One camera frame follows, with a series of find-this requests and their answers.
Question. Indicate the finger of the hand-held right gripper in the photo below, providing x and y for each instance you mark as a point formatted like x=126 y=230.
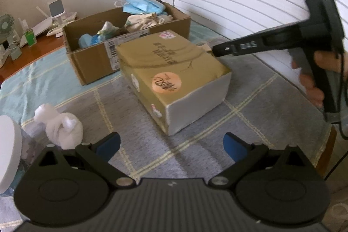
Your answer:
x=272 y=40

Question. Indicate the white flat device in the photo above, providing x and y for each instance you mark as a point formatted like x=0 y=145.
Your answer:
x=46 y=26

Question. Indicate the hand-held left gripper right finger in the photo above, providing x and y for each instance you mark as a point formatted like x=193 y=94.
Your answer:
x=232 y=145

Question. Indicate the stack of blue face masks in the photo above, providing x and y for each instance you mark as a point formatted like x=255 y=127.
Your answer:
x=141 y=5

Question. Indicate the light blue bed sheet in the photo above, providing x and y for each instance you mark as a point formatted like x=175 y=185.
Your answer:
x=40 y=79

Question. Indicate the person's right hand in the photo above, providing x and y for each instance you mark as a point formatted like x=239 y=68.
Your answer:
x=311 y=85

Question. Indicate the brown cardboard box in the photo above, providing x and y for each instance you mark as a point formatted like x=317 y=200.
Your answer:
x=92 y=63

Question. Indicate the wooden nightstand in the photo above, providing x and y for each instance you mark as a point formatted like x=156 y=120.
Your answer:
x=40 y=50

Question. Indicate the white power strip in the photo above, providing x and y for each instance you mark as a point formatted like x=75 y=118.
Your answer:
x=3 y=54

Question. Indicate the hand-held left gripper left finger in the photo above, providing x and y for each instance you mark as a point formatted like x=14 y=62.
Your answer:
x=110 y=143

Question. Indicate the white cloth bundle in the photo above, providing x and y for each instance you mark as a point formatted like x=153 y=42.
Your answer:
x=64 y=127

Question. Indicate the grey checked blanket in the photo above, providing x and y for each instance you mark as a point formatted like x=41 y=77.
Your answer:
x=244 y=117

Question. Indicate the clear jar with white lid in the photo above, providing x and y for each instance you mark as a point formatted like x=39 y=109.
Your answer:
x=8 y=150

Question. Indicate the gold paper gift box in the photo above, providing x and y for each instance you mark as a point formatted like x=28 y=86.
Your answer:
x=168 y=66

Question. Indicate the small green desk fan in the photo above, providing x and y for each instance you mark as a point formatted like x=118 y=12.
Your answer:
x=6 y=25

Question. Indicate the green bottle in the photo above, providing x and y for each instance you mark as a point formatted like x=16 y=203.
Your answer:
x=29 y=37

